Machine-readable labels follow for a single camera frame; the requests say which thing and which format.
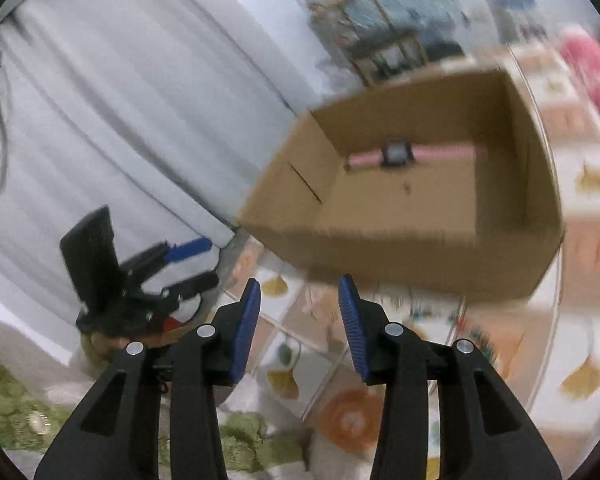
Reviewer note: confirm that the white curtain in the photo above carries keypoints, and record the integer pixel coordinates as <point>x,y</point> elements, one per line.
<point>105,135</point>

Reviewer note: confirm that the red packet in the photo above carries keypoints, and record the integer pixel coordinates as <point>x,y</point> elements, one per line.
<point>177,324</point>

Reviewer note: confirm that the green white fluffy rug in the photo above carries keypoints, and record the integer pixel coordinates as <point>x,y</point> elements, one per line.
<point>10,400</point>

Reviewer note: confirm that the brown cardboard box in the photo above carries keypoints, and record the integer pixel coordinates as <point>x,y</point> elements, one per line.
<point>405,260</point>

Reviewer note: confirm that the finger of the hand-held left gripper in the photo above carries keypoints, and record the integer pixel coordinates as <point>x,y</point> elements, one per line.
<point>190,250</point>
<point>195,282</point>

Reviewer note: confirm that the person's left hand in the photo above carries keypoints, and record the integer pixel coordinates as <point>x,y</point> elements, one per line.
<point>102,344</point>

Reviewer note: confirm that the wooden chair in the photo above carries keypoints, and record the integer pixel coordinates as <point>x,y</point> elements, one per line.
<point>385,42</point>

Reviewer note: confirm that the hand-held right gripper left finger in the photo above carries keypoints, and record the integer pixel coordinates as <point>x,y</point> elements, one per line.
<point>242,330</point>

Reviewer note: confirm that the pink floral bedsheet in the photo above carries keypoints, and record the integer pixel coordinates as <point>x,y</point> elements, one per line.
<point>595,75</point>

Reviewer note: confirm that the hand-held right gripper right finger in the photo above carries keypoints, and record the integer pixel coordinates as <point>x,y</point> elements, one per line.
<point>352,330</point>

